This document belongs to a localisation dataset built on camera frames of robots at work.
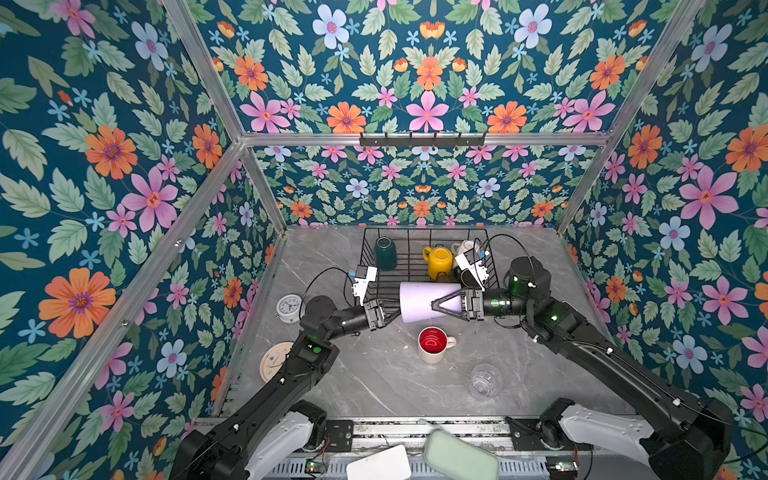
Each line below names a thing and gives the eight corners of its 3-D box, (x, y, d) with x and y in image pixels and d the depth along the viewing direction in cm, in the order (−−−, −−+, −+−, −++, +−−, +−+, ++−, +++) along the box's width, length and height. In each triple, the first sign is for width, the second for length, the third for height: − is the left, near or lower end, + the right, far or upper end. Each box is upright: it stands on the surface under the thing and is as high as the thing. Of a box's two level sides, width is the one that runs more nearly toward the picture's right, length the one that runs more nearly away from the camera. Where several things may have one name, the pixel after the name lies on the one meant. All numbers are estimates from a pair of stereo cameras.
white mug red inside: (417, 363, 87) (418, 353, 81) (417, 337, 92) (417, 326, 86) (454, 363, 87) (458, 353, 81) (451, 337, 92) (454, 326, 86)
